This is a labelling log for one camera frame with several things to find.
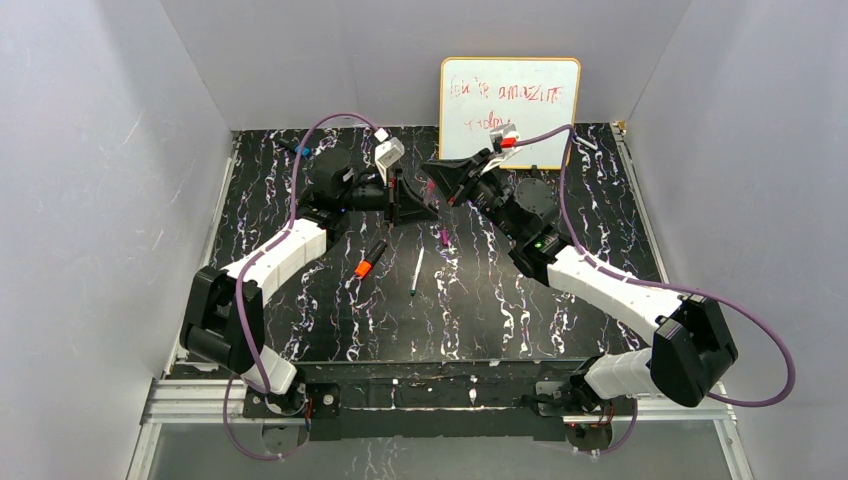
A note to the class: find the small white pen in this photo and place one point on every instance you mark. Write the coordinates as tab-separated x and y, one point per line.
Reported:
586	143

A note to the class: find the blue black marker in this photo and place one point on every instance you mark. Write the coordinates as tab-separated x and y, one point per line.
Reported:
295	148

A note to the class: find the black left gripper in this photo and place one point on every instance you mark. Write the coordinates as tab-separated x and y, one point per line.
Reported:
394	196

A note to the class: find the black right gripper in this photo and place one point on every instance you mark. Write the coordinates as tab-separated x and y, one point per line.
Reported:
465	180

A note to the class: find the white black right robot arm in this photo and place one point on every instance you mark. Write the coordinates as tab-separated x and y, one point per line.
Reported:
689	345

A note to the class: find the orange framed whiteboard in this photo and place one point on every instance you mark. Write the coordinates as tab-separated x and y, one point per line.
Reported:
479	94

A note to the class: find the pink white pen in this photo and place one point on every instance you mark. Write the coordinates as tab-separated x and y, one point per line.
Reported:
429	193

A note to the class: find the white green pen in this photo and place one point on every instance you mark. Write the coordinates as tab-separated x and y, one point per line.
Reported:
416	274

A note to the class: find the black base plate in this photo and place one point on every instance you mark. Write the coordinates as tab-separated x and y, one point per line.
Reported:
522	398

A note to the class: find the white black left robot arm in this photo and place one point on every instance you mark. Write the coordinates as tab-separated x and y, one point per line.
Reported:
224	317

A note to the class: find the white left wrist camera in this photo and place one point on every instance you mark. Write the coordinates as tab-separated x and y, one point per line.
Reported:
387	152

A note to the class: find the black orange highlighter pen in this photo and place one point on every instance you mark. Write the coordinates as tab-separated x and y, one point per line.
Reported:
370	259

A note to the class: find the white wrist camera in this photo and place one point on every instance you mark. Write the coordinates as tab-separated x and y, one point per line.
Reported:
503	141
387	152

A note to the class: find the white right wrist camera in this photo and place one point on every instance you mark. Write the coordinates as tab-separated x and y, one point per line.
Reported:
503	141

